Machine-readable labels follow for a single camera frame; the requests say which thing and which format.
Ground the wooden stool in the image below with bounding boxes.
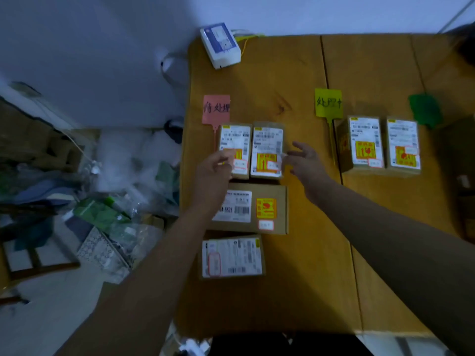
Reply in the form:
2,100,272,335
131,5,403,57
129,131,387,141
0,230,81,284

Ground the wide flat cardboard box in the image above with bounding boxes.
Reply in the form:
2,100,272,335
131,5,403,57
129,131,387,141
206,182,289,235

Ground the person's right forearm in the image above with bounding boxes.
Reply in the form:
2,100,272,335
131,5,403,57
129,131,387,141
306,178,475,356

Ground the pink paper tag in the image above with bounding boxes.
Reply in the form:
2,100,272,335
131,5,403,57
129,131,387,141
202,94,231,152

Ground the yellow paper tag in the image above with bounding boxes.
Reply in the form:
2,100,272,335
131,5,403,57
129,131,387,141
314,88,344,165

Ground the pile of plastic bags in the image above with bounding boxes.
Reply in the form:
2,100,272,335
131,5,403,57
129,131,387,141
67,128,184,256

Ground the white cable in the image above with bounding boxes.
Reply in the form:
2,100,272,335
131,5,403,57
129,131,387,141
160,51,190,91

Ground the patterned white box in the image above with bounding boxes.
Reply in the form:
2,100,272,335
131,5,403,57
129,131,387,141
76,227,131,275

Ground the green packet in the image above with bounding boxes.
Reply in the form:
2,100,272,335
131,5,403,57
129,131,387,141
73,197,131,235

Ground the green paper tag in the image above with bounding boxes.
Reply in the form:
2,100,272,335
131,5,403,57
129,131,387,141
408,92,444,129

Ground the person's dark clothing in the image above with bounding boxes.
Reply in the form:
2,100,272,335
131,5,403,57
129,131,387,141
207,331,373,356

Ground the yellow cable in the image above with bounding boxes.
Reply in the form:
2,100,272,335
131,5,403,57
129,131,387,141
236,33,266,58

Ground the white and blue device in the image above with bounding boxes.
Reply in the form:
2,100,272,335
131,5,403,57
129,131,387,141
200,22,242,70

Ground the small labelled cardboard box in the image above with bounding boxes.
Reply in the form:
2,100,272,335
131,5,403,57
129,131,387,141
385,115,422,177
217,123,253,180
250,121,286,180
336,115,386,175

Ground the person's left forearm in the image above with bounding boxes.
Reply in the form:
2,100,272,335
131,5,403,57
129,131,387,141
56,209,221,356

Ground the person's right hand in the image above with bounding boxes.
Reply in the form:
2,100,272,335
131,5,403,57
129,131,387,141
281,141,334,201

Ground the person's left hand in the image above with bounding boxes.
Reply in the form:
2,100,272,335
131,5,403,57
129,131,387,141
190,148,237,216

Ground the cardboard box with large label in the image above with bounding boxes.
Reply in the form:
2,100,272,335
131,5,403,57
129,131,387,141
198,235,266,281

